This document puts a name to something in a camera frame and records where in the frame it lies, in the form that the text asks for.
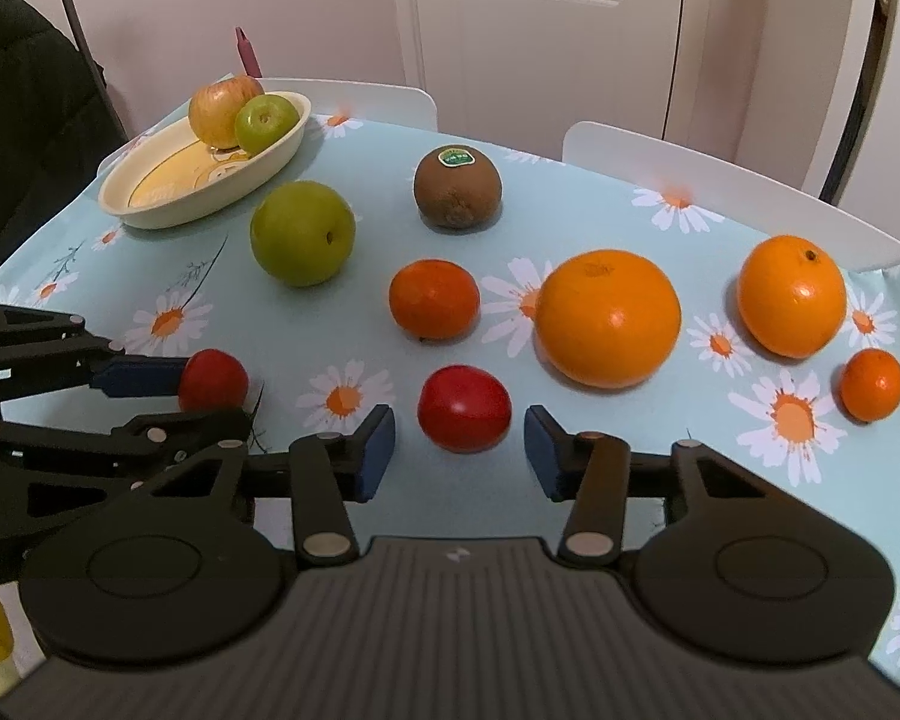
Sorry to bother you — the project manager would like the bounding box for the red yellow apple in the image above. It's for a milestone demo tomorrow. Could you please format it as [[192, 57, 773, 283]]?
[[188, 75, 265, 151]]

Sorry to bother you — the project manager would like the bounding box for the pink plastic object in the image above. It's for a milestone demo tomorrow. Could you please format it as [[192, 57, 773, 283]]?
[[234, 26, 263, 80]]

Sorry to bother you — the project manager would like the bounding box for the small green apple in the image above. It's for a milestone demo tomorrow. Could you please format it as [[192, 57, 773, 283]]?
[[234, 94, 302, 156]]

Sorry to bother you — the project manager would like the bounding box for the white curved frame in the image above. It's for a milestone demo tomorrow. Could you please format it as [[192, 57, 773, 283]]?
[[795, 0, 900, 203]]

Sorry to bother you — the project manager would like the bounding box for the small tangerine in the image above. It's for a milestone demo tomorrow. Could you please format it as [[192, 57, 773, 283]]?
[[839, 348, 900, 423]]

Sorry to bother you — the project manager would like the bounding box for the black curved tube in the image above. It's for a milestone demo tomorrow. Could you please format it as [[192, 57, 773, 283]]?
[[49, 0, 126, 134]]

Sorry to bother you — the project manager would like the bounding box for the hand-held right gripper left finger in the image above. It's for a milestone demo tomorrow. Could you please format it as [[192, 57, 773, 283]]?
[[124, 403, 397, 565]]

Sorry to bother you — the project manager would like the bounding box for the large orange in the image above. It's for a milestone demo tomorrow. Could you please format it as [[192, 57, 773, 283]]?
[[534, 249, 683, 389]]

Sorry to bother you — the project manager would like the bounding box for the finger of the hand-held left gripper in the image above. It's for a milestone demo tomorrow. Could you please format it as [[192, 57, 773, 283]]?
[[0, 302, 190, 422], [0, 406, 257, 587]]

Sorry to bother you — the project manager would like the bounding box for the red tomato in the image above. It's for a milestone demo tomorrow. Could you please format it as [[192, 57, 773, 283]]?
[[417, 364, 513, 455], [178, 349, 250, 413]]

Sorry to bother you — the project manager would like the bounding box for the white chair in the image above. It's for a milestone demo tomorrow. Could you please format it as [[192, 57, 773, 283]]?
[[562, 121, 900, 275], [255, 77, 440, 132]]

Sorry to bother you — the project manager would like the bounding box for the brown kiwi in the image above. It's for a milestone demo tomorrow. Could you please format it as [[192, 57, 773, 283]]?
[[412, 144, 503, 230]]

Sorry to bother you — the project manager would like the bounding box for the white door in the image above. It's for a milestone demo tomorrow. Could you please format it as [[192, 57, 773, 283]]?
[[386, 0, 710, 145]]

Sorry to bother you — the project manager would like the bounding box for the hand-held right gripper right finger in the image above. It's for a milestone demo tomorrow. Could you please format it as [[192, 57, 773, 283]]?
[[523, 403, 785, 568]]

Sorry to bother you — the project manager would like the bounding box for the medium orange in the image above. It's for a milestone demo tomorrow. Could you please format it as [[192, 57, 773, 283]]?
[[736, 235, 848, 359]]

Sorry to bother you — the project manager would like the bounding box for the large green apple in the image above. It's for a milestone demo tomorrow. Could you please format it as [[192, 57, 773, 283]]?
[[250, 180, 357, 288]]

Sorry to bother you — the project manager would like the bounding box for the cream oval dish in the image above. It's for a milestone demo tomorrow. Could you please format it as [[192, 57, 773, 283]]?
[[97, 91, 313, 230]]

